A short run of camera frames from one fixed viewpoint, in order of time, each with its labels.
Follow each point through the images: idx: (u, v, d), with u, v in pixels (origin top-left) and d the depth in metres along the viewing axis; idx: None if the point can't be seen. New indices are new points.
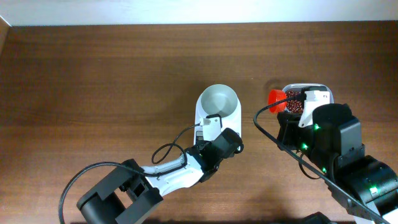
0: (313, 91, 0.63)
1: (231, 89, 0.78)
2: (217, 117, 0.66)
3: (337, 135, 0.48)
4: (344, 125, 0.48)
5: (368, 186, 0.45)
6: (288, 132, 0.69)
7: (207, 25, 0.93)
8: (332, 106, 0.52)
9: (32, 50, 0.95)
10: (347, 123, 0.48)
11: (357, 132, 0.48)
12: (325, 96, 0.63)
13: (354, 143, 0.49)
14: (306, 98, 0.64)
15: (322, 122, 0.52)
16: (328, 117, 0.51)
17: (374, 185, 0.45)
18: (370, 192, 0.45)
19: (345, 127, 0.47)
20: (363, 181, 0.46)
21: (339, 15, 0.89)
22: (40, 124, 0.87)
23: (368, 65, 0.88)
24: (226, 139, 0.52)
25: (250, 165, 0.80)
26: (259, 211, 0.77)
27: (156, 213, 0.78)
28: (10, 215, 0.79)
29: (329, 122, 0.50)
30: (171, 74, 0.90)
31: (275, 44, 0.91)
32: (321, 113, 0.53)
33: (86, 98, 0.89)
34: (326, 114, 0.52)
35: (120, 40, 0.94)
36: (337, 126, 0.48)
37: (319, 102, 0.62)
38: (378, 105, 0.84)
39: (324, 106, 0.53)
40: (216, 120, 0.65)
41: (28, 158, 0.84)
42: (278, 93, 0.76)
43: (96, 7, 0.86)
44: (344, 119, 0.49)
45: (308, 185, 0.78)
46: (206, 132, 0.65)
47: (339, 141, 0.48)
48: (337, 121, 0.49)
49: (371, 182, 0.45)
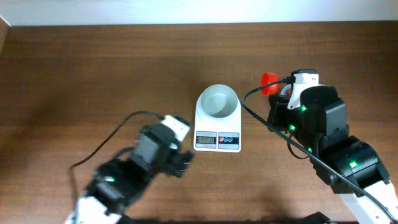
0: (301, 74, 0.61)
1: (232, 90, 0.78)
2: (185, 127, 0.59)
3: (324, 117, 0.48)
4: (329, 106, 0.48)
5: (348, 162, 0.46)
6: (278, 112, 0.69)
7: (207, 25, 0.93)
8: (318, 87, 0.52)
9: (32, 50, 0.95)
10: (333, 104, 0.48)
11: (342, 114, 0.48)
12: (314, 78, 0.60)
13: (339, 124, 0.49)
14: (295, 81, 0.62)
15: (308, 102, 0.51)
16: (315, 98, 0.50)
17: (354, 161, 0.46)
18: (351, 168, 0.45)
19: (331, 107, 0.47)
20: (344, 158, 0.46)
21: (339, 15, 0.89)
22: (39, 124, 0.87)
23: (368, 65, 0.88)
24: (147, 141, 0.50)
25: (250, 165, 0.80)
26: (259, 211, 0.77)
27: (156, 213, 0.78)
28: (10, 215, 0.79)
29: (315, 103, 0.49)
30: (171, 74, 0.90)
31: (275, 44, 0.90)
32: (309, 94, 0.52)
33: (86, 97, 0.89)
34: (313, 96, 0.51)
35: (120, 40, 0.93)
36: (323, 106, 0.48)
37: (306, 84, 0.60)
38: (378, 105, 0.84)
39: (311, 88, 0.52)
40: (181, 129, 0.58)
41: (28, 157, 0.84)
42: (270, 76, 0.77)
43: (97, 6, 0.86)
44: (330, 101, 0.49)
45: (308, 185, 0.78)
46: None
47: (325, 121, 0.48)
48: (324, 102, 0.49)
49: (351, 158, 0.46)
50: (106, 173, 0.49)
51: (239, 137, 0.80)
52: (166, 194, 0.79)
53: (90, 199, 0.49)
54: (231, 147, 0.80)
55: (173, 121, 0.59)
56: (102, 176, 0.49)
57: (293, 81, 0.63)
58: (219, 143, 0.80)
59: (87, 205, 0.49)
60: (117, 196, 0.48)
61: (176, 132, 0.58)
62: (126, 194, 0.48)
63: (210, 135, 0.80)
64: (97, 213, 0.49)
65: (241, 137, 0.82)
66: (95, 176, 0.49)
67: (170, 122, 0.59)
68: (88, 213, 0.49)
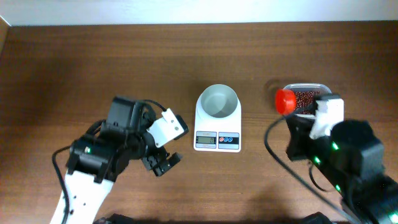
0: (323, 102, 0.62)
1: (232, 90, 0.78)
2: (180, 129, 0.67)
3: (359, 162, 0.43)
4: (365, 148, 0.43)
5: (388, 213, 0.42)
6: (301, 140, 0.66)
7: (207, 25, 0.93)
8: (347, 123, 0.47)
9: (32, 50, 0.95)
10: (367, 145, 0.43)
11: (379, 155, 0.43)
12: (337, 105, 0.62)
13: (377, 166, 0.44)
14: (319, 108, 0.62)
15: (340, 141, 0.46)
16: (348, 136, 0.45)
17: (393, 212, 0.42)
18: (390, 219, 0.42)
19: (367, 150, 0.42)
20: (383, 208, 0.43)
21: (339, 14, 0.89)
22: (39, 123, 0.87)
23: (368, 65, 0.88)
24: (118, 104, 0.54)
25: (250, 165, 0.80)
26: (259, 211, 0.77)
27: (156, 213, 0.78)
28: (10, 216, 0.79)
29: (348, 143, 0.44)
30: (171, 74, 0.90)
31: (275, 44, 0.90)
32: (341, 131, 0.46)
33: (86, 97, 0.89)
34: (346, 134, 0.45)
35: (120, 39, 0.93)
36: (357, 149, 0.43)
37: (331, 112, 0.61)
38: (378, 105, 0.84)
39: (342, 123, 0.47)
40: (176, 129, 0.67)
41: (28, 157, 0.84)
42: (286, 93, 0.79)
43: (97, 6, 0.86)
44: (365, 141, 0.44)
45: (309, 185, 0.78)
46: (159, 134, 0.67)
47: (360, 164, 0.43)
48: (359, 144, 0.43)
49: (391, 209, 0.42)
50: (81, 144, 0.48)
51: (239, 137, 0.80)
52: (166, 194, 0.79)
53: (74, 173, 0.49)
54: (231, 147, 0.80)
55: (172, 117, 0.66)
56: (80, 146, 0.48)
57: (316, 108, 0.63)
58: (219, 143, 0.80)
59: (74, 178, 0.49)
60: (101, 162, 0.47)
61: (171, 128, 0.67)
62: (109, 158, 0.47)
63: (210, 135, 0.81)
64: (86, 185, 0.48)
65: (241, 137, 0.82)
66: (72, 149, 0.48)
67: (169, 117, 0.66)
68: (76, 186, 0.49)
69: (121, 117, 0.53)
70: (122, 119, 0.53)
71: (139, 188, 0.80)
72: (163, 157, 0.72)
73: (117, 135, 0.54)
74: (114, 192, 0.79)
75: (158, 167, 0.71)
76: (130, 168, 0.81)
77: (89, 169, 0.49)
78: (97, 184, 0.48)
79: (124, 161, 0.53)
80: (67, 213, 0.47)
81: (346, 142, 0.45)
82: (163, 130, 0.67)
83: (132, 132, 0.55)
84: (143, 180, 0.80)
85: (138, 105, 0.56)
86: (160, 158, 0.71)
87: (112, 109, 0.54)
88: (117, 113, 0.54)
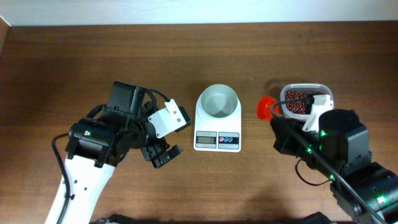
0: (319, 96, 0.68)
1: (231, 89, 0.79)
2: (181, 119, 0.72)
3: (345, 145, 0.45)
4: (350, 132, 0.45)
5: (376, 195, 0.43)
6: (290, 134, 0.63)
7: (206, 25, 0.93)
8: (337, 112, 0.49)
9: (32, 50, 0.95)
10: (353, 130, 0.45)
11: (365, 141, 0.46)
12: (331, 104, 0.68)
13: (363, 152, 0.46)
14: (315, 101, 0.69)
15: (328, 127, 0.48)
16: (334, 124, 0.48)
17: (381, 195, 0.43)
18: (377, 201, 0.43)
19: (353, 134, 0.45)
20: (370, 189, 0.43)
21: (339, 15, 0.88)
22: (39, 123, 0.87)
23: (368, 65, 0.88)
24: (121, 88, 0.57)
25: (250, 165, 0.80)
26: (259, 211, 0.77)
27: (155, 213, 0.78)
28: (11, 216, 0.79)
29: (336, 129, 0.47)
30: (171, 73, 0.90)
31: (275, 44, 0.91)
32: (329, 119, 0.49)
33: (85, 97, 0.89)
34: (334, 120, 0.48)
35: (120, 39, 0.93)
36: (344, 133, 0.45)
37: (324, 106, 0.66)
38: (378, 104, 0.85)
39: (329, 112, 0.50)
40: (179, 121, 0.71)
41: (27, 158, 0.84)
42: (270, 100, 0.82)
43: (97, 6, 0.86)
44: (351, 126, 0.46)
45: (308, 185, 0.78)
46: (160, 126, 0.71)
47: (347, 148, 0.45)
48: (344, 128, 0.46)
49: (379, 190, 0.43)
50: (83, 128, 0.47)
51: (239, 137, 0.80)
52: (166, 194, 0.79)
53: (74, 157, 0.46)
54: (231, 147, 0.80)
55: (175, 109, 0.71)
56: (80, 129, 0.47)
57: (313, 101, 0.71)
58: (219, 143, 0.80)
59: (74, 163, 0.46)
60: (102, 145, 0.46)
61: (174, 119, 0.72)
62: (109, 140, 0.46)
63: (210, 135, 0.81)
64: (86, 168, 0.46)
65: (240, 138, 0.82)
66: (71, 132, 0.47)
67: (172, 109, 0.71)
68: (78, 170, 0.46)
69: (122, 101, 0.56)
70: (124, 102, 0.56)
71: (139, 188, 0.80)
72: (163, 149, 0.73)
73: (121, 118, 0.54)
74: (114, 193, 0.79)
75: (157, 158, 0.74)
76: (130, 167, 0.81)
77: (92, 153, 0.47)
78: (97, 168, 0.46)
79: (125, 146, 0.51)
80: (68, 198, 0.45)
81: (334, 128, 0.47)
82: (165, 121, 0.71)
83: (133, 117, 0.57)
84: (143, 180, 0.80)
85: (138, 90, 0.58)
86: (160, 150, 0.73)
87: (113, 93, 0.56)
88: (120, 98, 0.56)
